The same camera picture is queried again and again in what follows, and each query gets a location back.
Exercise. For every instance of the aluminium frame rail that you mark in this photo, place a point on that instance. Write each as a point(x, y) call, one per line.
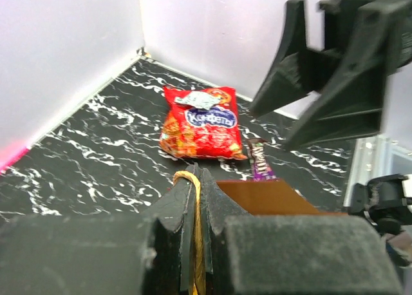
point(374, 157)

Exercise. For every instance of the pink tape strip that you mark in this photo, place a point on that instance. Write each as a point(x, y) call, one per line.
point(7, 162)

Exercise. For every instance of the purple brown chocolate bar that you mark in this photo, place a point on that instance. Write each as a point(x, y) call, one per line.
point(261, 170)

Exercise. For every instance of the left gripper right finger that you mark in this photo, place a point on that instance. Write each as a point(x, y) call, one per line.
point(294, 253)

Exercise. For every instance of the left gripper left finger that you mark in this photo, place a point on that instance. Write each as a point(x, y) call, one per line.
point(151, 252)

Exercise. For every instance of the red paper bag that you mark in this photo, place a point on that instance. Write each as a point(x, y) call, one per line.
point(273, 197)

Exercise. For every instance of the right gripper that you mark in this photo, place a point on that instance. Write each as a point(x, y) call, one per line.
point(371, 38)

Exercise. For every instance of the red candy bag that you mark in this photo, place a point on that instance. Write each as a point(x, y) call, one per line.
point(202, 124)

